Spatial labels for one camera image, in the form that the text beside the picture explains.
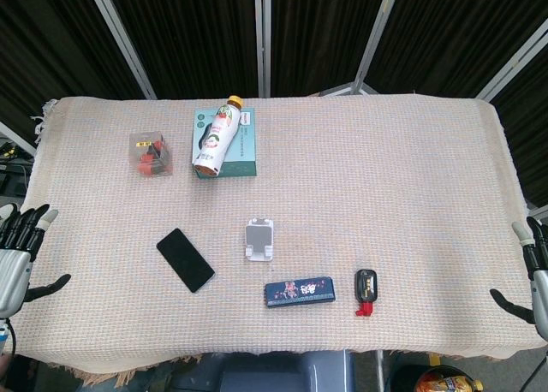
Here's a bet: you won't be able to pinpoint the dark ink bottle red cap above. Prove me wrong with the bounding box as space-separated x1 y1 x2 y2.
353 268 380 318

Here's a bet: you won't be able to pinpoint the dark blue printed box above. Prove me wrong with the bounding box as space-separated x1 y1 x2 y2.
263 276 337 310

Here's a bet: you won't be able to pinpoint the clear box red black parts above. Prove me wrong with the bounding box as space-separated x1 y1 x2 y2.
128 128 175 179

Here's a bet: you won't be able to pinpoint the dark fabric screen panel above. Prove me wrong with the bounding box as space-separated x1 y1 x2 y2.
354 0 548 100
0 0 146 153
474 32 548 213
254 0 402 97
85 0 265 100

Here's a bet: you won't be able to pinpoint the beige woven tablecloth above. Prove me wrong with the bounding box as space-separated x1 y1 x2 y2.
12 92 548 388

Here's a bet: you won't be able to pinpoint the orange printed round container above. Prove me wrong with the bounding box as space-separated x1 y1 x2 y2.
414 365 485 392

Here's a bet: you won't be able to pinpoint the white folding phone stand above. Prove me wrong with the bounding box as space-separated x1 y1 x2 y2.
244 215 275 264

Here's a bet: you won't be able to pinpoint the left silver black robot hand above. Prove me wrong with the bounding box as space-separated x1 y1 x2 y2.
0 202 72 320

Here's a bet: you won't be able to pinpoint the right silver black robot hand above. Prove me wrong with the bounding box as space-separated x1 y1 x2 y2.
489 215 548 330

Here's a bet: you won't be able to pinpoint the white drink bottle yellow cap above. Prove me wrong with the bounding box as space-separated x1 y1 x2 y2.
191 94 245 180

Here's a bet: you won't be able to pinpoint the teal cardboard product box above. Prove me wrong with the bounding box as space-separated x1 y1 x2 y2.
191 107 259 178

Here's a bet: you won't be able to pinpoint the black smartphone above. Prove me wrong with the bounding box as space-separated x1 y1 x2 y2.
156 227 217 294

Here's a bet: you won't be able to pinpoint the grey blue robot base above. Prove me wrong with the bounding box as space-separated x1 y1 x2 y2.
169 351 386 392

